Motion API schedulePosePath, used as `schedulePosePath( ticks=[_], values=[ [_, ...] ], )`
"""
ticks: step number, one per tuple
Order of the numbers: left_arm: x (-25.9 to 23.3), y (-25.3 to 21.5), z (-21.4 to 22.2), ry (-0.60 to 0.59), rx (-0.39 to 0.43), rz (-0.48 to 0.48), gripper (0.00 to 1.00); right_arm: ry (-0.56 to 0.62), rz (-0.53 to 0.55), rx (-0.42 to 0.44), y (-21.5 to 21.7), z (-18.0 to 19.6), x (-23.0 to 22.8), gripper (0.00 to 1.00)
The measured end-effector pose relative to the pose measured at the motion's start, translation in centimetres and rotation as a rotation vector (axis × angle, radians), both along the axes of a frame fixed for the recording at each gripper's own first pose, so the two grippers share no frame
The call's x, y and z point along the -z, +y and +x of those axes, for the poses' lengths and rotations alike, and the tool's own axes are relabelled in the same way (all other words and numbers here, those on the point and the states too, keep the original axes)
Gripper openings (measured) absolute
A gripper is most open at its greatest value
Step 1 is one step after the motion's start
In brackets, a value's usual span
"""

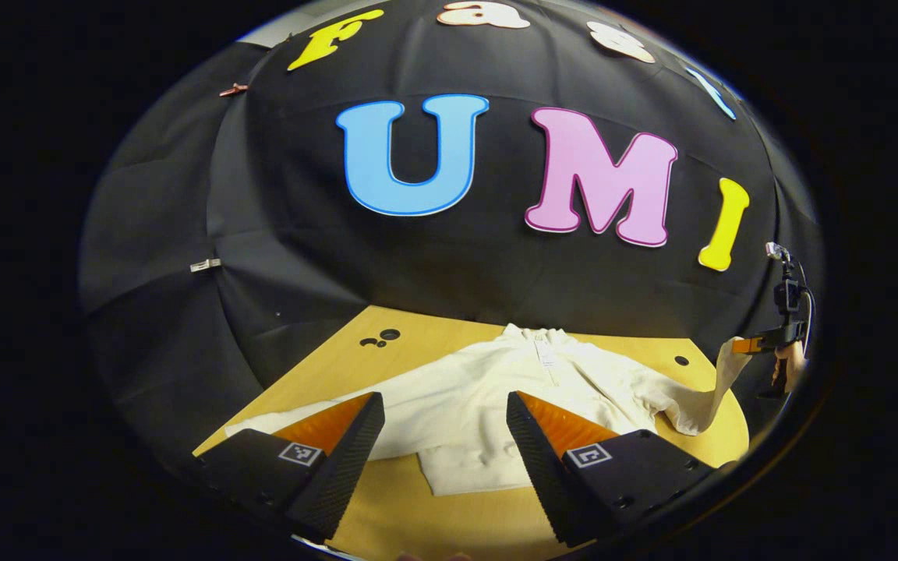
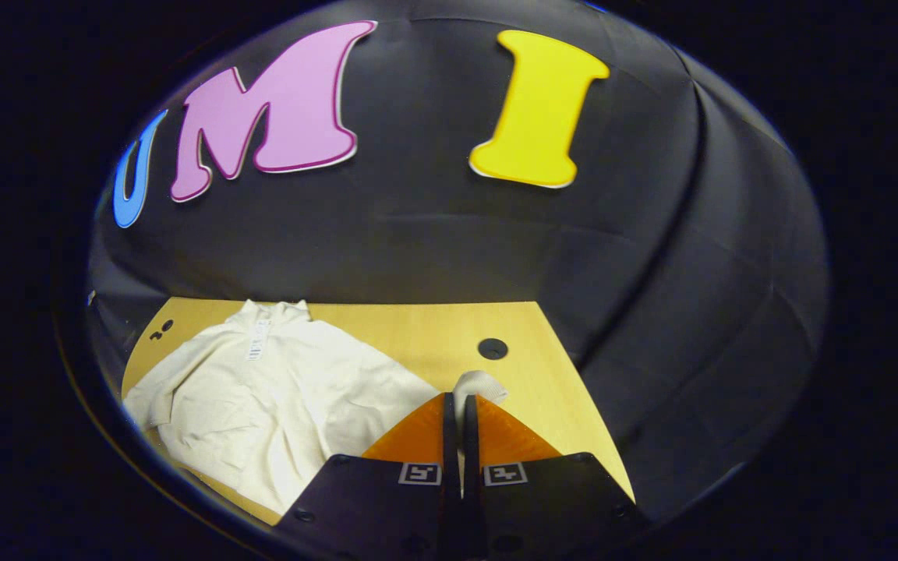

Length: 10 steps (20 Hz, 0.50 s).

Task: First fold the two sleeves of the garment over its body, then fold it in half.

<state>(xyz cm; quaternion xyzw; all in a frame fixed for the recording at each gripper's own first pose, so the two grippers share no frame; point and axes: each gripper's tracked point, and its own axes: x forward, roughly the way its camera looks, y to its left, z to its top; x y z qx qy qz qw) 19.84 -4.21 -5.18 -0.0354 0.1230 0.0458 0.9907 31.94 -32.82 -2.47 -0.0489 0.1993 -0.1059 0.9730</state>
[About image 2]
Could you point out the black backdrop cloth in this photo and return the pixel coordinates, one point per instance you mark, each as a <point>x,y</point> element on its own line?
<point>418,234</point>

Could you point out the cream white garment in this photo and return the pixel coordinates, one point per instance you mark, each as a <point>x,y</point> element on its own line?
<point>277,389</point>

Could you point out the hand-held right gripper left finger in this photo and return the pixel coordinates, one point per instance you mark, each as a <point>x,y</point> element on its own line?
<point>450,467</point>

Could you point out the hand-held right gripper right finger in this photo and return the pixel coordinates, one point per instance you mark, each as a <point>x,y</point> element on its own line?
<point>471,467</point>

